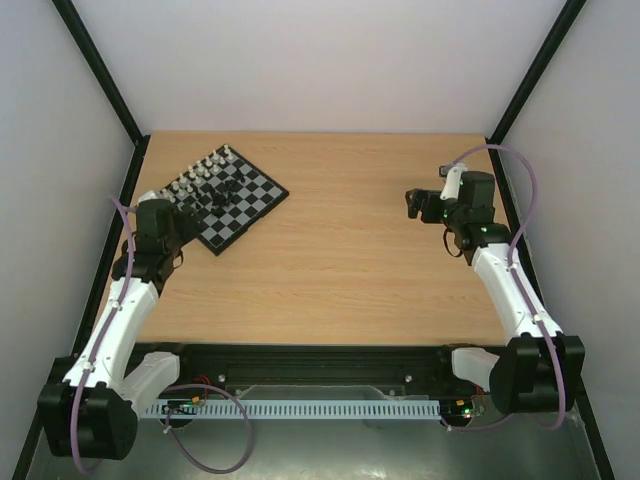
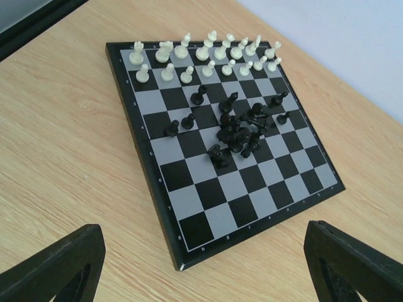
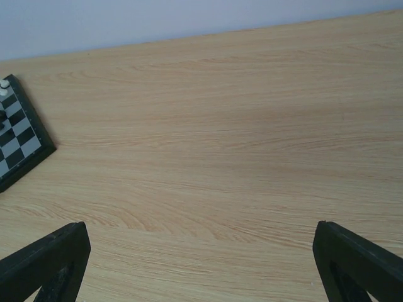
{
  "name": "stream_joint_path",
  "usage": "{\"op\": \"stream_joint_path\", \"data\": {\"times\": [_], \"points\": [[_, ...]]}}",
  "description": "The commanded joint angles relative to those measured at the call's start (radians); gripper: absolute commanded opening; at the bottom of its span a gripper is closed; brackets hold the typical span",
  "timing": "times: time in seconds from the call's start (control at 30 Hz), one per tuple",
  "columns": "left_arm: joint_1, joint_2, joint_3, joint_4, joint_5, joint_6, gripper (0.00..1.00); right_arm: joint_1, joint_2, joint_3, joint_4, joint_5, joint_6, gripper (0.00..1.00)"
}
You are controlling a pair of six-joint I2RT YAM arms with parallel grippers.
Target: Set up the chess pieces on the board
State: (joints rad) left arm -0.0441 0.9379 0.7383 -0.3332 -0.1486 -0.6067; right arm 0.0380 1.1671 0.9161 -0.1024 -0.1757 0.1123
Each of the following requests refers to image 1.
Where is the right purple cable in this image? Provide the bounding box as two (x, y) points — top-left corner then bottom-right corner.
(442, 143), (569, 434)

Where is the black and white chessboard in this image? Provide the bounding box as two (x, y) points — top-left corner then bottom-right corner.
(160, 144), (289, 256)

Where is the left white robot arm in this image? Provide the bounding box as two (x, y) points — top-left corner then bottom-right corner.
(37, 198), (205, 460)

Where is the left black frame post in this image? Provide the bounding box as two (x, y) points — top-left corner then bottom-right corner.
(49, 0), (150, 146)

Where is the purple cable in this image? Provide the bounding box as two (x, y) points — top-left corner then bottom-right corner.
(69, 197), (251, 475)
(442, 143), (569, 434)

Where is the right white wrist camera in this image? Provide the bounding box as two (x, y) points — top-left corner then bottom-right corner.
(439, 162), (467, 201)

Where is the white slotted cable duct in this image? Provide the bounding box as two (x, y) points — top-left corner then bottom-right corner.
(141, 399), (441, 420)

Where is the right black frame post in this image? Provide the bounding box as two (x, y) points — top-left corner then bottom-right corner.
(488, 0), (589, 146)

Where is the black frame post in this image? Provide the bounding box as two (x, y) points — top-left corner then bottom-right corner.
(488, 0), (589, 146)
(49, 0), (150, 146)

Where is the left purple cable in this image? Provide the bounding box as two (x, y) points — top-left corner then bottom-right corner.
(69, 197), (251, 475)

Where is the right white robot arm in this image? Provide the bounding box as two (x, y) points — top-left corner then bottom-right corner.
(405, 167), (585, 415)

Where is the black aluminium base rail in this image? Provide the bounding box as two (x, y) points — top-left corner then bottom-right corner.
(124, 342), (489, 398)

